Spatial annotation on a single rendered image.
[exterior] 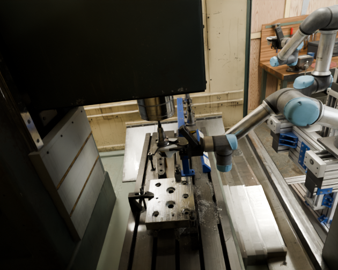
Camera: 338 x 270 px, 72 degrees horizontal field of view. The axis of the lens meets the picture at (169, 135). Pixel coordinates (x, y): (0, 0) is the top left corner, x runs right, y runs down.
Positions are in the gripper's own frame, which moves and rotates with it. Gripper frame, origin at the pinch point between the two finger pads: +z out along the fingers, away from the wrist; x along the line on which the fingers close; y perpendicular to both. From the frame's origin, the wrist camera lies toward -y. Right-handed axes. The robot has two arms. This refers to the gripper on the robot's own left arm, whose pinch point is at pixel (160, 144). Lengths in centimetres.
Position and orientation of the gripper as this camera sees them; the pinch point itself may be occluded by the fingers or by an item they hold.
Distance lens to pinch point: 111.0
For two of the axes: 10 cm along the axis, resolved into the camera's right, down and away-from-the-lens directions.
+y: 1.2, 8.6, 5.0
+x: 0.1, -5.0, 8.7
